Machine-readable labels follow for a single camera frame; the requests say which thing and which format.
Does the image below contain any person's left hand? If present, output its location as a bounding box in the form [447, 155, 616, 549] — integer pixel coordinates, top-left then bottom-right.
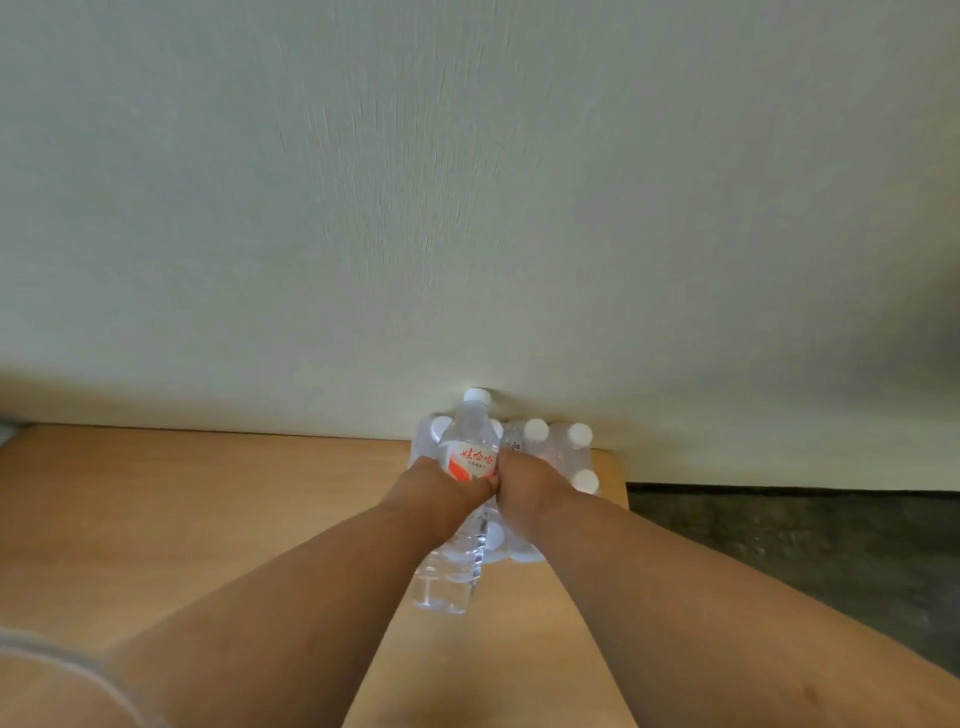
[382, 456, 501, 551]

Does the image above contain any person's right hand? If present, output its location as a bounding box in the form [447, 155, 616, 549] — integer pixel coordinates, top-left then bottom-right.
[494, 449, 584, 554]

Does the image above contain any clear red label water bottle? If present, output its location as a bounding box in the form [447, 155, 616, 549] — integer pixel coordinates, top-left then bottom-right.
[410, 387, 503, 617]

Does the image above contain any person's left forearm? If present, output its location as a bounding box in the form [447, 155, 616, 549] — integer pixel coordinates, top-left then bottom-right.
[105, 501, 445, 728]

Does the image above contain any person's right forearm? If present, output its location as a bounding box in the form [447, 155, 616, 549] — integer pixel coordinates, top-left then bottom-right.
[525, 495, 960, 728]

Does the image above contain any pack of clear water bottles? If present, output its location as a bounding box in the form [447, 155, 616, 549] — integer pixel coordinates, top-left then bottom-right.
[407, 414, 603, 565]

